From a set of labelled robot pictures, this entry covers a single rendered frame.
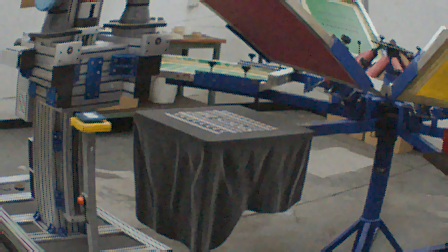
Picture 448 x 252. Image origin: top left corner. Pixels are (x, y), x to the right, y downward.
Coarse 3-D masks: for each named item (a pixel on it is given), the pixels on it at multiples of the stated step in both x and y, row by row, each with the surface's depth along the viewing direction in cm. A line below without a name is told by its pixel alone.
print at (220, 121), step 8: (176, 112) 250; (184, 112) 252; (192, 112) 253; (200, 112) 255; (208, 112) 256; (216, 112) 258; (224, 112) 259; (184, 120) 239; (192, 120) 240; (200, 120) 241; (208, 120) 243; (216, 120) 244; (224, 120) 245; (232, 120) 247; (240, 120) 248; (248, 120) 250; (208, 128) 231; (216, 128) 232; (224, 128) 233; (232, 128) 234; (240, 128) 236; (248, 128) 237; (256, 128) 238; (264, 128) 239; (272, 128) 241
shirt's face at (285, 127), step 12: (180, 108) 258; (192, 108) 260; (204, 108) 263; (216, 108) 265; (228, 108) 267; (240, 108) 270; (168, 120) 236; (264, 120) 252; (276, 120) 255; (192, 132) 223; (204, 132) 225; (240, 132) 229; (252, 132) 232; (264, 132) 233; (276, 132) 235; (288, 132) 237; (300, 132) 239
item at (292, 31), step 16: (240, 0) 235; (256, 0) 226; (272, 0) 217; (272, 16) 234; (288, 16) 225; (288, 32) 242; (304, 32) 231; (304, 48) 249; (320, 48) 237; (320, 64) 255; (336, 64) 243; (352, 80) 248
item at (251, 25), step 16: (208, 0) 254; (224, 0) 244; (224, 16) 265; (240, 16) 254; (256, 16) 244; (256, 32) 264; (272, 32) 253; (272, 48) 273; (288, 48) 261; (304, 64) 268
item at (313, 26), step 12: (288, 0) 212; (216, 12) 265; (300, 12) 216; (228, 24) 273; (312, 24) 221; (324, 36) 226; (276, 60) 286; (336, 60) 238; (312, 72) 272; (348, 84) 255
